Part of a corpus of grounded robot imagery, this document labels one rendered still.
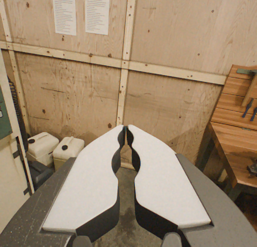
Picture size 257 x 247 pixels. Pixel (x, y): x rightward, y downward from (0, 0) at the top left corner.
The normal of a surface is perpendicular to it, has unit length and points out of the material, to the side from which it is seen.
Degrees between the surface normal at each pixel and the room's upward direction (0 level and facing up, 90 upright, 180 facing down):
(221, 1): 90
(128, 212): 0
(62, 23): 90
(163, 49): 89
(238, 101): 90
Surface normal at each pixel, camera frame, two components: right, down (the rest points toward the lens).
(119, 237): 0.11, -0.88
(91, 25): -0.22, 0.44
